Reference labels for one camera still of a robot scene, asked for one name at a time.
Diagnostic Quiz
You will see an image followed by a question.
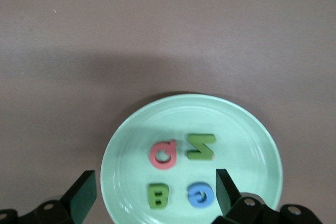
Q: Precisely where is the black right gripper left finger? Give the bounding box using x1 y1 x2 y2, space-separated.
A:
0 170 98 224

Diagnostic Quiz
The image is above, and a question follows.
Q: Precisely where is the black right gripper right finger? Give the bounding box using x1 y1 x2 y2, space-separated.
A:
212 168 322 224

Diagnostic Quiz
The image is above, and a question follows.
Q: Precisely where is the blue letter G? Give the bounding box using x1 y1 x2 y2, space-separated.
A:
187 182 215 208

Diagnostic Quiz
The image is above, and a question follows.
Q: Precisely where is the green letter B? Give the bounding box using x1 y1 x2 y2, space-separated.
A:
148 183 170 209

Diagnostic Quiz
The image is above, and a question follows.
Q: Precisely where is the green letter N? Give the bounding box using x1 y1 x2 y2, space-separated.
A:
186 133 216 161

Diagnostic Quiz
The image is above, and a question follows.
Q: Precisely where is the pink letter Q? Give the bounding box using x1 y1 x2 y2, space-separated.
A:
149 139 177 171

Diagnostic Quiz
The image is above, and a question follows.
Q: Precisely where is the light green plate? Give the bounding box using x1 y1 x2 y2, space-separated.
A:
100 95 284 224

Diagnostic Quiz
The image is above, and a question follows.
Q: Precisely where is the brown table cover sheet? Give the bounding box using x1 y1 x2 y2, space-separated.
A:
0 0 336 224

